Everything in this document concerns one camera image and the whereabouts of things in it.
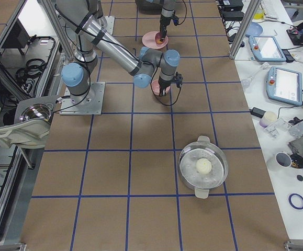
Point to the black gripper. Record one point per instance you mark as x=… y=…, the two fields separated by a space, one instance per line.
x=164 y=84
x=164 y=25

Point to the red yellow apple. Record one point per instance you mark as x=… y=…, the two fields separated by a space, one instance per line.
x=158 y=38

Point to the small pink bowl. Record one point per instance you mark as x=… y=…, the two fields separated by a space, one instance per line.
x=155 y=87

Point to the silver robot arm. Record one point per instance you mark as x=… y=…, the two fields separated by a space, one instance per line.
x=167 y=15
x=83 y=17

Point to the pink plate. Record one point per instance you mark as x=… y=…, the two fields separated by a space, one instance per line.
x=149 y=40

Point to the light blue plate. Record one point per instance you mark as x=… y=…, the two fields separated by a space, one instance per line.
x=254 y=29

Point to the dark grey rice cooker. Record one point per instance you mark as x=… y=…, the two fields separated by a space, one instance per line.
x=144 y=5

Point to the steel steamer pot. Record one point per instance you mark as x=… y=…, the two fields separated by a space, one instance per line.
x=202 y=184

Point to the white steamed bun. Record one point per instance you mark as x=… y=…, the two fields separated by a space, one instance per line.
x=203 y=166

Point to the black power adapter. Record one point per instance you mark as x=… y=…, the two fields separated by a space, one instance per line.
x=257 y=112

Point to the far blue teach pendant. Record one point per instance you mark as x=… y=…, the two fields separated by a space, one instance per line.
x=266 y=49

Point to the blue teach pendant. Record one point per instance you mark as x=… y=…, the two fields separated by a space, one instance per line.
x=284 y=85
x=266 y=49

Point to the white lilac cup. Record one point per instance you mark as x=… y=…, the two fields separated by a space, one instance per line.
x=267 y=119

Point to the near blue teach pendant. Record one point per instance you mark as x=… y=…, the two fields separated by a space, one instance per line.
x=284 y=85

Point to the glass pot lid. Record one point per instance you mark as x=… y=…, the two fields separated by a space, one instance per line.
x=36 y=111

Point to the white mug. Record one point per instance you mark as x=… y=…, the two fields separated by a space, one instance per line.
x=279 y=161

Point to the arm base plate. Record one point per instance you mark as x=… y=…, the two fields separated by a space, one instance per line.
x=107 y=22
x=91 y=105

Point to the aluminium frame post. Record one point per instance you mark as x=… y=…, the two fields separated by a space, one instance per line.
x=248 y=16

